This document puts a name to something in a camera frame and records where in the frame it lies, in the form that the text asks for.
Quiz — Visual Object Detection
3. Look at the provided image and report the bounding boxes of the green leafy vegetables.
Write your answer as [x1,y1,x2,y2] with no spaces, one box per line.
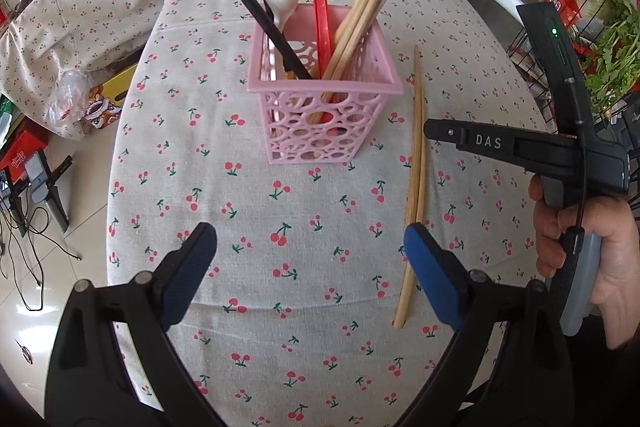
[577,0,639,114]

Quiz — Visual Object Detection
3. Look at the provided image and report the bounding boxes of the person's right hand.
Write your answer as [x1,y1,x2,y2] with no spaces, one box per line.
[528,176,639,349]

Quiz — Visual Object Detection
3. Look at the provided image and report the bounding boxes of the bamboo chopstick on table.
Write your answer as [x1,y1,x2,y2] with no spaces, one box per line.
[415,81,430,228]

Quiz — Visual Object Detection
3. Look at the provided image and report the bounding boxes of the pink perforated utensil basket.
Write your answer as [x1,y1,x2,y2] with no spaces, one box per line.
[246,24,404,165]

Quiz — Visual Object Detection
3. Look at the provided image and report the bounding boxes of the cherry print tablecloth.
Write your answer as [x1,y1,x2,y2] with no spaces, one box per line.
[1,0,544,426]

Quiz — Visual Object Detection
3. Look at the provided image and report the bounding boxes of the lone bamboo chopstick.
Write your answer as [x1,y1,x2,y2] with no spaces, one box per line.
[393,44,423,329]

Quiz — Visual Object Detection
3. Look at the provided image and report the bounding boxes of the black wire storage rack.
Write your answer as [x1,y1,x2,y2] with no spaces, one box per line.
[506,0,639,131]

